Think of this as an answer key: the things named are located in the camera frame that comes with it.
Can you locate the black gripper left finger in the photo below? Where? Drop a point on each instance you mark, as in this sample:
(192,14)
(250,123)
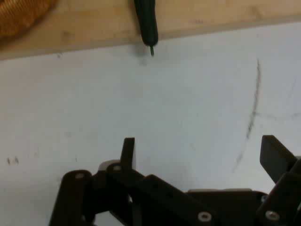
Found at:
(150,188)

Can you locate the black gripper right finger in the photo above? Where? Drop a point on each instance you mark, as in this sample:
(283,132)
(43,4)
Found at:
(279,162)

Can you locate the dark green cucumber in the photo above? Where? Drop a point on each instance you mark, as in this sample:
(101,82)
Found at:
(148,23)

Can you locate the bamboo cutting board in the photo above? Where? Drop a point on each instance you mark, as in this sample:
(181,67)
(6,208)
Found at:
(211,18)

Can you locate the woven wicker basket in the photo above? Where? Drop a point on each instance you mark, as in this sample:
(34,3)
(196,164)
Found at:
(18,16)

